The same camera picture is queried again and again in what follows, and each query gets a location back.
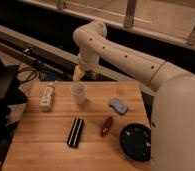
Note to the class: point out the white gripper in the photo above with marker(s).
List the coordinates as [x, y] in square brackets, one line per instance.
[84, 66]

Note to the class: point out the blue sponge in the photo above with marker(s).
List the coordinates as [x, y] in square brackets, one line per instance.
[118, 106]

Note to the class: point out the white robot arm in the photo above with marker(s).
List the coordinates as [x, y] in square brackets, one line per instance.
[173, 112]

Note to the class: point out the black white striped box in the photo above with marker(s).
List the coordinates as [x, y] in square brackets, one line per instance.
[75, 133]

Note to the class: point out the red pocket knife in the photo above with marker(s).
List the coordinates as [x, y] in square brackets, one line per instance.
[106, 126]

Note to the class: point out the dark ceramic bowl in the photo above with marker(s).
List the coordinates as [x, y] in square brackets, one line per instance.
[135, 141]

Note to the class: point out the clear plastic cup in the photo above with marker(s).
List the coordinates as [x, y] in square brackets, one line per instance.
[78, 91]

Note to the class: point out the black equipment stand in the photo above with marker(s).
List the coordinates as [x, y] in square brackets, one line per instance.
[10, 94]

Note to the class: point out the clear plastic bottle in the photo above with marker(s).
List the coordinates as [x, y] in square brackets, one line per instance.
[47, 97]

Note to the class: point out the metal rail beam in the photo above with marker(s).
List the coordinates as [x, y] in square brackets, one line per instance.
[13, 43]

